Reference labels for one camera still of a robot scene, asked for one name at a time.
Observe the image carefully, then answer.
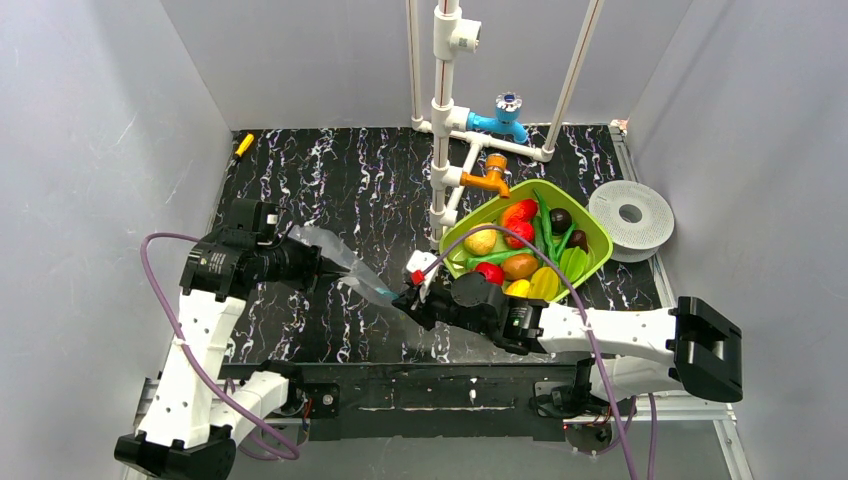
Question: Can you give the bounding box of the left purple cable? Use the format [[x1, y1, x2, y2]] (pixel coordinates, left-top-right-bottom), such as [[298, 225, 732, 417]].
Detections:
[[139, 232, 301, 462]]

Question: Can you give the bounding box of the orange red toy fruit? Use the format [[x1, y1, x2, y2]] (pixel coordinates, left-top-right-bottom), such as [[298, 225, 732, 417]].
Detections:
[[498, 199, 539, 227]]

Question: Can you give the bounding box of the green toy bean pod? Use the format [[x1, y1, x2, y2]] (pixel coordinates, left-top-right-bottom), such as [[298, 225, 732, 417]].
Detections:
[[533, 189, 556, 261]]

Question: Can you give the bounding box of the dark purple toy plum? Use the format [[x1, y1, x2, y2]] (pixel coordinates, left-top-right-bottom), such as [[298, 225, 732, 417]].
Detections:
[[549, 208, 573, 236]]

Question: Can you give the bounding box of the clear zip top bag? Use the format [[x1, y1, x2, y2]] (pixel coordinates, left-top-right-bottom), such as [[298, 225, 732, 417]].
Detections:
[[289, 226, 548, 355]]

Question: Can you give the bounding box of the white PVC pipe frame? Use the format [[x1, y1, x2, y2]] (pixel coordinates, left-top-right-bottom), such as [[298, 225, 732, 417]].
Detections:
[[405, 0, 605, 252]]

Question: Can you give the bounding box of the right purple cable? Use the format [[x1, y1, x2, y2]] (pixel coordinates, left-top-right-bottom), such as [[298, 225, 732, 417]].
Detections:
[[423, 225, 658, 480]]

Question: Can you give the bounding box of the blue faucet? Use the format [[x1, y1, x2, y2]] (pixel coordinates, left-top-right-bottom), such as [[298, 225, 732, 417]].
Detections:
[[465, 92, 529, 144]]

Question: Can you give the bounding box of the white filament spool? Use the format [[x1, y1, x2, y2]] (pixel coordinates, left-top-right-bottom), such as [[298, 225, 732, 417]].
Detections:
[[588, 180, 675, 263]]

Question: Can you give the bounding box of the red toy strawberry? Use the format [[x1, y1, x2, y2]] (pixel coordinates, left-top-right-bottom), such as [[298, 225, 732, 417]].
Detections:
[[504, 220, 536, 249]]

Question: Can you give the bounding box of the yellow orange toy mango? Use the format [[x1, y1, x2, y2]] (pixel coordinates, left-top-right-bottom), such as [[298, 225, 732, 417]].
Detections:
[[504, 279, 531, 298]]

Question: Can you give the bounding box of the yellow screwdriver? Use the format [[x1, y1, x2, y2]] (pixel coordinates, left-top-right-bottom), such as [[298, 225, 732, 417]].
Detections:
[[234, 133, 255, 159]]

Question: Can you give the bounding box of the red toy apple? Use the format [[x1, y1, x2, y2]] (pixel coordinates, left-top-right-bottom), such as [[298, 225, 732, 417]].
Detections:
[[473, 262, 505, 286]]

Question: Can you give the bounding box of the orange faucet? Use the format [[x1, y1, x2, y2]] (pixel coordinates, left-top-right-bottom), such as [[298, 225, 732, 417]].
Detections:
[[460, 153, 510, 198]]

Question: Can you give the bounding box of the brown orange toy potato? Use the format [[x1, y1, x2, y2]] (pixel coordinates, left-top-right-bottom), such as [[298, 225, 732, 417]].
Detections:
[[500, 253, 539, 281]]

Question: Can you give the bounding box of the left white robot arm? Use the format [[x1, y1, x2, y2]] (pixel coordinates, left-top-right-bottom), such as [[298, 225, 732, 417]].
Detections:
[[114, 199, 347, 479]]

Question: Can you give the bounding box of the green toy chili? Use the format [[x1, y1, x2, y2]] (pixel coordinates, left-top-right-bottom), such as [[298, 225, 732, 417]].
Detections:
[[447, 248, 532, 271]]

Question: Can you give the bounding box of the yellow toy lemon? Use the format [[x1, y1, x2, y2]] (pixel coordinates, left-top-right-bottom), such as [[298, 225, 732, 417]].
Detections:
[[463, 229, 498, 256]]

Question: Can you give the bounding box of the purple cable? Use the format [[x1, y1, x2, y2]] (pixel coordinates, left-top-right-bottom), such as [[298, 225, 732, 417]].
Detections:
[[139, 232, 301, 462], [423, 225, 658, 480]]

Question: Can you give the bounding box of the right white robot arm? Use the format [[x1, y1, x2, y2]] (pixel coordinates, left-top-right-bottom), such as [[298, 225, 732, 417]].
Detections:
[[392, 251, 743, 415]]

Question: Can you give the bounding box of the dark brown toy fruit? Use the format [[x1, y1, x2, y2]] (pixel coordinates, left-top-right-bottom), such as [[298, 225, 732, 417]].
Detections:
[[566, 229, 589, 253]]

